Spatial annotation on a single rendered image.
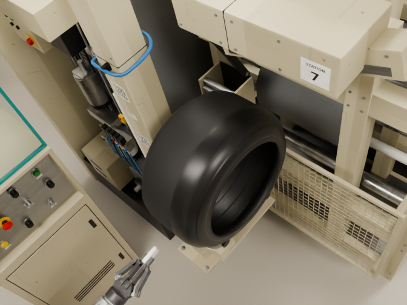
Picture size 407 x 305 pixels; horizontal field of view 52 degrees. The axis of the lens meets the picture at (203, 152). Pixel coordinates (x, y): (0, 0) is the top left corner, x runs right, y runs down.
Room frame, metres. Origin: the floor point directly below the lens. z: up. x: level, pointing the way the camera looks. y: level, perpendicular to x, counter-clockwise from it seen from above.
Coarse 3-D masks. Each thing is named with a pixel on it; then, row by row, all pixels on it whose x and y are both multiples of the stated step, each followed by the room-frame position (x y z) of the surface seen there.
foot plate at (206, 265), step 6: (180, 246) 1.20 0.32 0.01; (186, 246) 1.19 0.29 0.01; (186, 252) 1.15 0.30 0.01; (192, 252) 1.13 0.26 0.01; (198, 252) 1.12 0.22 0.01; (192, 258) 1.09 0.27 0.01; (198, 258) 1.08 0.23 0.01; (204, 258) 1.07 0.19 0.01; (210, 258) 1.06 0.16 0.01; (216, 258) 1.05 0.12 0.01; (198, 264) 1.04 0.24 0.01; (204, 264) 1.03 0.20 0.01; (210, 264) 1.02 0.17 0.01; (204, 270) 1.00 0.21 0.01; (210, 270) 0.99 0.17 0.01
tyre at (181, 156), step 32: (224, 96) 1.03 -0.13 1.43; (160, 128) 0.98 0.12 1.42; (192, 128) 0.89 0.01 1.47; (224, 128) 0.85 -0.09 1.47; (256, 128) 0.85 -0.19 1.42; (160, 160) 0.85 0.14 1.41; (192, 160) 0.79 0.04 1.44; (224, 160) 0.76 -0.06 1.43; (256, 160) 1.00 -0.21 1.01; (160, 192) 0.77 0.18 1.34; (192, 192) 0.71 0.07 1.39; (224, 192) 0.95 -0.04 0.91; (256, 192) 0.89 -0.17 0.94; (192, 224) 0.66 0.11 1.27; (224, 224) 0.80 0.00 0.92
